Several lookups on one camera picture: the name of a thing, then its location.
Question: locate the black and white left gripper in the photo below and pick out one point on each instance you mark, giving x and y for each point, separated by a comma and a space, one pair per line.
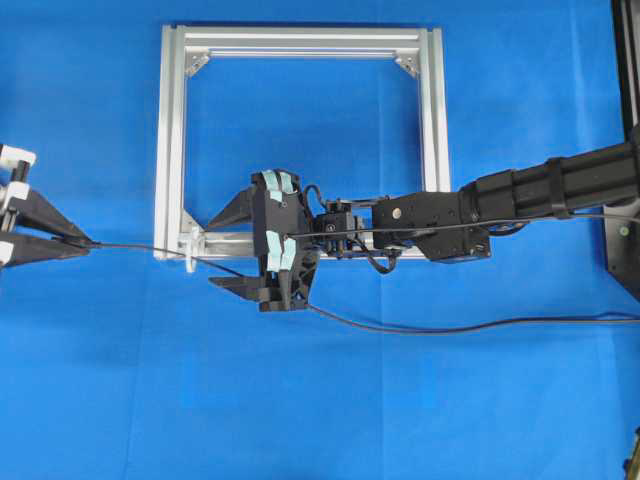
32, 211

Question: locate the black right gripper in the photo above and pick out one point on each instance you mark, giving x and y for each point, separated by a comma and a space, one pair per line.
276, 206

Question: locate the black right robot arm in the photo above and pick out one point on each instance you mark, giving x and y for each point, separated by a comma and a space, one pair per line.
458, 226

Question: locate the white zip tie loop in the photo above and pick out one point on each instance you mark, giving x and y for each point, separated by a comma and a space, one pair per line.
193, 243

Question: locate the blue cloth mat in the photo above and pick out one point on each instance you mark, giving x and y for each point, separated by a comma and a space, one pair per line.
120, 366

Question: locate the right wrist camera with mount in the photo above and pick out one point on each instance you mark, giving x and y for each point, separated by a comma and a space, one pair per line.
335, 229

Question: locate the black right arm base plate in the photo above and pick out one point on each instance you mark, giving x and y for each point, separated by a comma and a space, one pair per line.
622, 245

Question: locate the black vertical rail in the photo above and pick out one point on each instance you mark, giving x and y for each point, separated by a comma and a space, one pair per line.
625, 15

